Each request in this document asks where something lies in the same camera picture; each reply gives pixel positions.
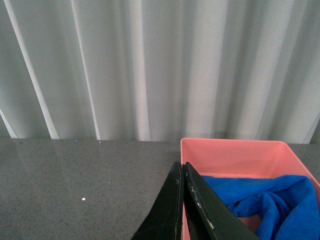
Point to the pink plastic box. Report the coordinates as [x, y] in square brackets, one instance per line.
[254, 159]

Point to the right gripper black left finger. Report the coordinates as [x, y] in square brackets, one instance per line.
[164, 220]

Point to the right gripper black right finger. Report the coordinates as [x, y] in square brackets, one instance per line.
[207, 217]

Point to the blue microfiber cloth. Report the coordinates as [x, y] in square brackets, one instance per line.
[287, 205]

